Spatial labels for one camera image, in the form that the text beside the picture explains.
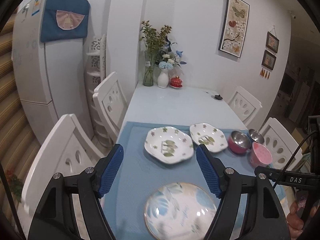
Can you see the white chair far right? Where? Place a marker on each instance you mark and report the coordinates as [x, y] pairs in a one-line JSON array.
[[244, 105]]

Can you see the red lidded cup on saucer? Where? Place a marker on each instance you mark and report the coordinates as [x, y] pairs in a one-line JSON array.
[[175, 82]]

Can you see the small black lid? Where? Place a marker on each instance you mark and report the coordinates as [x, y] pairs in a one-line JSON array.
[[217, 97]]

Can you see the red steel bowl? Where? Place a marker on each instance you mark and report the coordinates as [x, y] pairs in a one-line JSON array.
[[238, 142]]

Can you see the light blue table mat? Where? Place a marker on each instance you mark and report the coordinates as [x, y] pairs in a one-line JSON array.
[[140, 175]]

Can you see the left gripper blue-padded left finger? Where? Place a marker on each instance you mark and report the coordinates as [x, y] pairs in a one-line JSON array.
[[106, 170]]

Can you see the white chair near right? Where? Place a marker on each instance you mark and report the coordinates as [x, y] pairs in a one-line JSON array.
[[279, 142]]

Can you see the upper small hanging picture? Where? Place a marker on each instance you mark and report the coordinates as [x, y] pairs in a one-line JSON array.
[[272, 42]]

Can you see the person's right hand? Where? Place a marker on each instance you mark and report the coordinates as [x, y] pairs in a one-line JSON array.
[[294, 222]]

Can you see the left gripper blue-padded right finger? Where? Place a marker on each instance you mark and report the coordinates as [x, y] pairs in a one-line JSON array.
[[213, 170]]

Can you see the white chair far left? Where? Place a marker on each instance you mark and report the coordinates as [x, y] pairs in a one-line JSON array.
[[111, 105]]

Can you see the white vase with blue flowers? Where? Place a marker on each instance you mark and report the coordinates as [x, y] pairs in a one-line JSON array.
[[167, 60]]

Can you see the blue steel bowl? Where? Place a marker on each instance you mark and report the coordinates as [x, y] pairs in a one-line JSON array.
[[255, 136]]

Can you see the pink plastic bowl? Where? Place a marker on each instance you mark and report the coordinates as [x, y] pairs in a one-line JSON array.
[[259, 156]]

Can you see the glass vase with green stems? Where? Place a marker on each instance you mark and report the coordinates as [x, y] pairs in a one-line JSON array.
[[154, 42]]

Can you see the round blue leaf plate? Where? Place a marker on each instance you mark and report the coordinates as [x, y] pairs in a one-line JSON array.
[[179, 211]]

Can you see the large butterfly wall picture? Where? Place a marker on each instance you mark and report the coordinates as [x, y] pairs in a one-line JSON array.
[[234, 27]]

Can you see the lower small hanging picture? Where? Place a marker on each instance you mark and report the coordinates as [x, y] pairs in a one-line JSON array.
[[268, 60]]

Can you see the white refrigerator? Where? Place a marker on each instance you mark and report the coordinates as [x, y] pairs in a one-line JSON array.
[[49, 76]]

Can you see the white carved corner shelf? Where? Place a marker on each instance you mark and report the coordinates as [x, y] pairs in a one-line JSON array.
[[95, 72]]

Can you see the white chair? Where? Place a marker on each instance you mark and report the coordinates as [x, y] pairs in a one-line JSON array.
[[111, 105], [59, 193], [244, 105], [279, 142]]

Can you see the small hanging picture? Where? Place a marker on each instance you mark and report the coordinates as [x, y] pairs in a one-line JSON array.
[[268, 60], [272, 42]]

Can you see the white chair near left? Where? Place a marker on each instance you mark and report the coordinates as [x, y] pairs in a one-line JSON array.
[[59, 193]]

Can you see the white floral plate with trees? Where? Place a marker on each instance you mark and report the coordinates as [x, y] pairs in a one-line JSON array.
[[169, 145]]

